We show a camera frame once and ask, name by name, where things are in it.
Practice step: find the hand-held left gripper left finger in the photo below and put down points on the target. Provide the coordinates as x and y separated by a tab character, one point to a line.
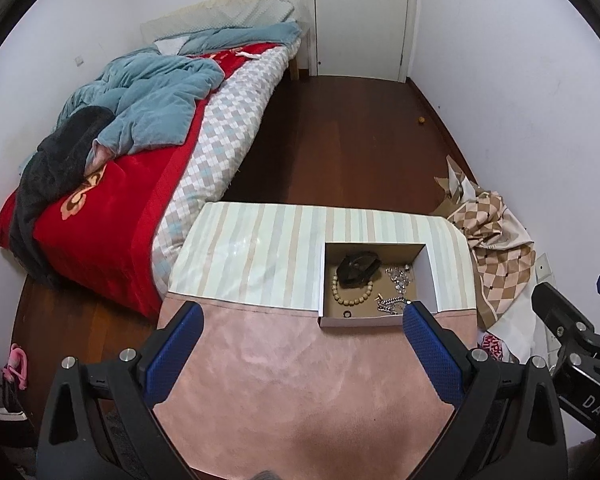
175	345

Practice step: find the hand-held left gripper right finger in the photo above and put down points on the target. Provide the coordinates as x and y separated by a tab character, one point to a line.
430	345

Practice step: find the cardboard box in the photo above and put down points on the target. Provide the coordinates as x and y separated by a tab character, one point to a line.
422	280

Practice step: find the black smart band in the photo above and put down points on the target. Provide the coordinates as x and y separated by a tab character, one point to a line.
355	267

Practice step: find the white cloth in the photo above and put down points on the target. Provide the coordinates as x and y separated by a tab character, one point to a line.
522	320

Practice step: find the red and white bag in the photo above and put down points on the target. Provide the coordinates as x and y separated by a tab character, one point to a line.
495	346

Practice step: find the beige checkered cloth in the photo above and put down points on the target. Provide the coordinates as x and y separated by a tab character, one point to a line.
500	240

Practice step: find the red blanket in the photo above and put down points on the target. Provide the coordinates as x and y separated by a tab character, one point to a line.
110	220

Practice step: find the pink plastic object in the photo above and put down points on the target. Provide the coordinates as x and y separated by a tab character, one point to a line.
16	366

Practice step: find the black white-soled shoe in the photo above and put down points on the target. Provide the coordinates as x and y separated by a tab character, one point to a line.
2	415

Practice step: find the checkered bed quilt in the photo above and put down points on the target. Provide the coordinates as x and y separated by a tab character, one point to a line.
220	135

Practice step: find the dark grey blanket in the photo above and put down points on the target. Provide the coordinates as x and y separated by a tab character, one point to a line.
55	160

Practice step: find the blue quilt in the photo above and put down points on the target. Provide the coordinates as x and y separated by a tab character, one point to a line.
155	100

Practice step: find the white door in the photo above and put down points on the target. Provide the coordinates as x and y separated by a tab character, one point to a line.
360	20

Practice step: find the grey dotted pillow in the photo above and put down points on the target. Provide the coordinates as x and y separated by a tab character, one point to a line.
277	10

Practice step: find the white bed frame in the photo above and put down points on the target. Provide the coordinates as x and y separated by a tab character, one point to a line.
300	55

